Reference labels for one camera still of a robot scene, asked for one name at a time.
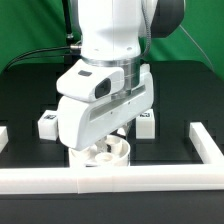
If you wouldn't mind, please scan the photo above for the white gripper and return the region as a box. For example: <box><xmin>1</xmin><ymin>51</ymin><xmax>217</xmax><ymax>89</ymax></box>
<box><xmin>57</xmin><ymin>63</ymin><xmax>154</xmax><ymax>150</ymax></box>

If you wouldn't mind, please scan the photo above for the white round stool seat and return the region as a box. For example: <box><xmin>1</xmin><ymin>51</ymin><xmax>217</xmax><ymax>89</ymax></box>
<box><xmin>68</xmin><ymin>135</ymin><xmax>131</xmax><ymax>167</ymax></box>

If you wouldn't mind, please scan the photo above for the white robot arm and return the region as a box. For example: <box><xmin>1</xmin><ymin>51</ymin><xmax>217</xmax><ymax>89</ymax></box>
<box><xmin>56</xmin><ymin>0</ymin><xmax>185</xmax><ymax>150</ymax></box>

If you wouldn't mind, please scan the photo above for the white left fence piece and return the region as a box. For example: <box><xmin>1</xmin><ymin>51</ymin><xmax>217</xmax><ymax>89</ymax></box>
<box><xmin>0</xmin><ymin>126</ymin><xmax>8</xmax><ymax>153</ymax></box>

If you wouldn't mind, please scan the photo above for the white front fence bar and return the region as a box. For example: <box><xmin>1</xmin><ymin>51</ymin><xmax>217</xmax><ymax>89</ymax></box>
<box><xmin>0</xmin><ymin>164</ymin><xmax>224</xmax><ymax>194</ymax></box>

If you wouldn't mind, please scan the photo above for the white fence bar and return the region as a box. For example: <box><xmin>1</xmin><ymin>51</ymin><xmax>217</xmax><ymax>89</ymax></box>
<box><xmin>0</xmin><ymin>164</ymin><xmax>224</xmax><ymax>194</ymax></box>
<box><xmin>189</xmin><ymin>122</ymin><xmax>224</xmax><ymax>165</ymax></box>

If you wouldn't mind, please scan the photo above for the black vertical pole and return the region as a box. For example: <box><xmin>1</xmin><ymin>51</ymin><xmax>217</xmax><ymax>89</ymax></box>
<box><xmin>62</xmin><ymin>0</ymin><xmax>74</xmax><ymax>45</ymax></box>

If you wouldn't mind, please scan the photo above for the white right fence bar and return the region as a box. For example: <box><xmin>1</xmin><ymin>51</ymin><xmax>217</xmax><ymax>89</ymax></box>
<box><xmin>189</xmin><ymin>122</ymin><xmax>224</xmax><ymax>165</ymax></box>

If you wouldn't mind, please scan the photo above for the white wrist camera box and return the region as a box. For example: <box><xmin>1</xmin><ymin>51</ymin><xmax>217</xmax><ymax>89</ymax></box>
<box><xmin>56</xmin><ymin>66</ymin><xmax>124</xmax><ymax>102</ymax></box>

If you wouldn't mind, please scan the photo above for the black cable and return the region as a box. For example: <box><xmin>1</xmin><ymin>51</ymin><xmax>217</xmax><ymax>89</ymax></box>
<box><xmin>0</xmin><ymin>44</ymin><xmax>83</xmax><ymax>75</ymax></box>

